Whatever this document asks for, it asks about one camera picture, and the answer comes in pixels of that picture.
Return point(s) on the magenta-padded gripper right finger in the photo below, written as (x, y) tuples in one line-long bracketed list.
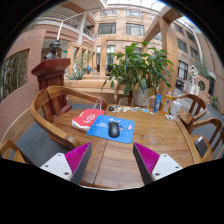
[(166, 166)]

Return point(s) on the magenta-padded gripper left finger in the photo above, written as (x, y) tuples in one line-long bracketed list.
[(57, 165)]

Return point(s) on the black computer mouse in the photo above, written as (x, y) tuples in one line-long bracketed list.
[(114, 130)]

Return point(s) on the blue printed mouse pad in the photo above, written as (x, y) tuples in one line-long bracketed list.
[(98, 130)]

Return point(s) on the black flat case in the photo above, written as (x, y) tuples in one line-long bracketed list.
[(201, 146)]

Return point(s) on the wooden armchair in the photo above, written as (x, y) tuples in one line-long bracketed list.
[(43, 113), (206, 125), (190, 113), (117, 96), (11, 151)]

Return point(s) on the clear plastic bag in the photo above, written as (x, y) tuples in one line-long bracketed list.
[(170, 117)]

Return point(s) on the red paper bag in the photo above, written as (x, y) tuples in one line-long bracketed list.
[(87, 117)]

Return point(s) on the blue cartoon sticker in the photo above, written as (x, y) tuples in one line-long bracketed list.
[(145, 110)]

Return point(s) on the orange dish soap bottle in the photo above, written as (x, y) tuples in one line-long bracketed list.
[(166, 105)]

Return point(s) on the blue squeeze tube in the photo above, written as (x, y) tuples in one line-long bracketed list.
[(157, 104)]

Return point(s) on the white cartoon sticker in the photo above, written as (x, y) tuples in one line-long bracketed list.
[(118, 107)]

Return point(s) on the small black round object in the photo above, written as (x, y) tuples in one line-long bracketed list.
[(111, 108)]

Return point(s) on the white geometric sculpture on plinth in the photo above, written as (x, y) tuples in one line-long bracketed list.
[(192, 83)]

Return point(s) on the long wooden planter box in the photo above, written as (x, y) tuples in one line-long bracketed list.
[(90, 84)]

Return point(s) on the spiky green agave plant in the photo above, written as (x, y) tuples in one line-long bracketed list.
[(77, 74)]

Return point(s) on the green potted plant, white pot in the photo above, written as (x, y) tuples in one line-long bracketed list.
[(140, 70)]

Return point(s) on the dark bust statue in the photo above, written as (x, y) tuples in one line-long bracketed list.
[(53, 50)]

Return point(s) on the dark red wooden pedestal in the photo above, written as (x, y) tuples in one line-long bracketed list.
[(51, 75)]

